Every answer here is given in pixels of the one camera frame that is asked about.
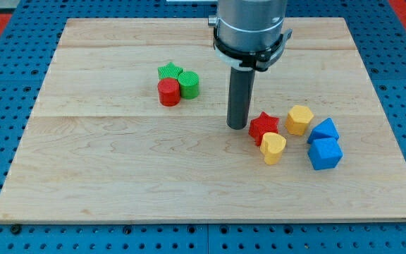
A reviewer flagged green star block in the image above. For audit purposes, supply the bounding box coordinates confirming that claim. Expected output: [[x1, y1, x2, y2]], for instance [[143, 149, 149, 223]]
[[157, 62, 184, 80]]

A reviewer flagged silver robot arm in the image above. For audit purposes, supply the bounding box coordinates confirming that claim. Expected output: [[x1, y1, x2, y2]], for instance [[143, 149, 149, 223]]
[[209, 0, 292, 72]]

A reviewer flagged blue cube block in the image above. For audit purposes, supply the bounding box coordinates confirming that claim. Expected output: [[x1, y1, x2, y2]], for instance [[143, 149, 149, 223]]
[[307, 138, 343, 170]]

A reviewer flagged black bracket on arm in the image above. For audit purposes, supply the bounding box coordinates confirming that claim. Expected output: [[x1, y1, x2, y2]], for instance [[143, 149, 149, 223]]
[[213, 28, 293, 72]]

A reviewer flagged red cylinder block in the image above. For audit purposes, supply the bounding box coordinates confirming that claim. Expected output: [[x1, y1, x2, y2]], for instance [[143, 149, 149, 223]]
[[157, 78, 180, 107]]

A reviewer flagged wooden board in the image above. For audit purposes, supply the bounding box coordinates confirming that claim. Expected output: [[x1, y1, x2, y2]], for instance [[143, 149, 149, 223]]
[[0, 18, 406, 224]]

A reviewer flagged green cylinder block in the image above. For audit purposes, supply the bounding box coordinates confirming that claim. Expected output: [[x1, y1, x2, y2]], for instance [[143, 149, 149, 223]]
[[178, 71, 199, 99]]

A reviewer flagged yellow hexagon block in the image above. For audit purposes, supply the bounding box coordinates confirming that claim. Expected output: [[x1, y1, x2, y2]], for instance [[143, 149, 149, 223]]
[[285, 105, 314, 135]]

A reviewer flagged red star block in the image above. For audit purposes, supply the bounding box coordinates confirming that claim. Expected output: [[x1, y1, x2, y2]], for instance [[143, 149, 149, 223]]
[[248, 111, 280, 146]]

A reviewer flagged blue pentagon block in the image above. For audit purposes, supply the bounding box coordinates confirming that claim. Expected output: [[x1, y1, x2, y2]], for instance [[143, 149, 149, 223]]
[[307, 118, 340, 144]]

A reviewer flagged yellow heart block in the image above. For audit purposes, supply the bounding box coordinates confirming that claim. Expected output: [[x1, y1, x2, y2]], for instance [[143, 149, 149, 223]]
[[260, 132, 287, 165]]

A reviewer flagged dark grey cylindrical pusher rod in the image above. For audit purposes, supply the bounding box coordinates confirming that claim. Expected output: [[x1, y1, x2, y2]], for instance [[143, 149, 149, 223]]
[[226, 68, 255, 130]]

